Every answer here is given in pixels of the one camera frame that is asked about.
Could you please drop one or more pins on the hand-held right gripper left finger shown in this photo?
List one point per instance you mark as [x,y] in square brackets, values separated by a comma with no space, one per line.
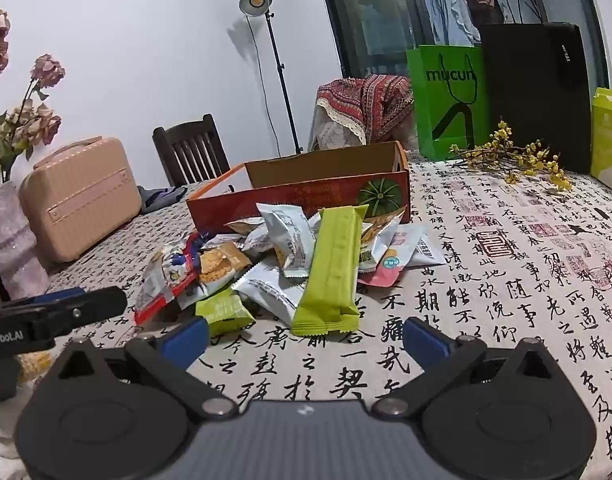
[183,342]

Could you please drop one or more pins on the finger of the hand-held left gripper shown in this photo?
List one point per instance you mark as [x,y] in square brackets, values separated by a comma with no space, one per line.
[91,306]
[63,295]

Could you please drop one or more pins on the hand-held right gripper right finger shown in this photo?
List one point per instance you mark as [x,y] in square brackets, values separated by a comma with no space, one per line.
[425,345]

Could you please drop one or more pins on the small green snack packet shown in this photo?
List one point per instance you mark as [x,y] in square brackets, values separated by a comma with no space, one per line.
[223,310]

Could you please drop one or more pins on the red white snack packet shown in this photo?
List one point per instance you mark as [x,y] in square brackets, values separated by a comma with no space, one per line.
[168,272]

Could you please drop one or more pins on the pink snack packet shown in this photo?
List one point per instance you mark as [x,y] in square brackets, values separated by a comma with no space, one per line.
[385,272]

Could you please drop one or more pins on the orange brown snack packet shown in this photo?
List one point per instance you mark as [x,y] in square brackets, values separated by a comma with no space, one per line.
[221,265]

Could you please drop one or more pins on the white cake picture packet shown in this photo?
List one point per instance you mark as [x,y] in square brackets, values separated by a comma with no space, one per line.
[378,240]

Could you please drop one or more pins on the long green snack packet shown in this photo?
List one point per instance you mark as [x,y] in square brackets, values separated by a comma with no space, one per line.
[328,270]

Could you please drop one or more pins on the pile of white snack packets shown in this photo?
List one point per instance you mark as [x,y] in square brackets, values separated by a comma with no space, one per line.
[286,240]

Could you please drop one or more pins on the red cardboard box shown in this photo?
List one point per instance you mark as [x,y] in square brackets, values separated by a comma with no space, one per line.
[296,200]

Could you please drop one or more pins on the pale purple vase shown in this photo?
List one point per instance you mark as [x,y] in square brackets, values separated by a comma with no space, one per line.
[11,245]

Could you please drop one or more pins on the pink suitcase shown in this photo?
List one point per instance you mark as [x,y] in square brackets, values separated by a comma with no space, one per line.
[81,200]

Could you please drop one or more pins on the grey purple cloth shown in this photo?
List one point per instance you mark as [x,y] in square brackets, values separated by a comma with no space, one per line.
[161,195]

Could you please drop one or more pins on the dark wooden chair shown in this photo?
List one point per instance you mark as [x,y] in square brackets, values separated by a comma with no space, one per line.
[191,150]

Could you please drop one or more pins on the yellow flower branch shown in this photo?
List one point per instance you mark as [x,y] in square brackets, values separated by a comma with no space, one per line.
[505,152]

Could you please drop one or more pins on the dried pink flowers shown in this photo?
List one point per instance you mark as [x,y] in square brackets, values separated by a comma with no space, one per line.
[48,70]

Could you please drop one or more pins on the green paper bag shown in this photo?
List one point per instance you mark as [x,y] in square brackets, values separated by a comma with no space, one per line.
[445,110]

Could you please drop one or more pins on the red patterned cloth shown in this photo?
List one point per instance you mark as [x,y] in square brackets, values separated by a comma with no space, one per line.
[375,100]

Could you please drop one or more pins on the black paper bag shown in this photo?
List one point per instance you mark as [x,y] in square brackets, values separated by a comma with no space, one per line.
[535,90]

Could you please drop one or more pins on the yellow green box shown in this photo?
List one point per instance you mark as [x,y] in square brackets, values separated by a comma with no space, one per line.
[608,135]

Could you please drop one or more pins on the dark framed glass door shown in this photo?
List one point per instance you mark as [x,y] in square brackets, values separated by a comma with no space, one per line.
[380,20]

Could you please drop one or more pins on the light blue hanging garment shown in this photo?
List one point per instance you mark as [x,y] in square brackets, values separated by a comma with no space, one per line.
[450,10]

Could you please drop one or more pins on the studio light on stand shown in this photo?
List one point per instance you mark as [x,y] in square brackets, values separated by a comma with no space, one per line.
[256,2]

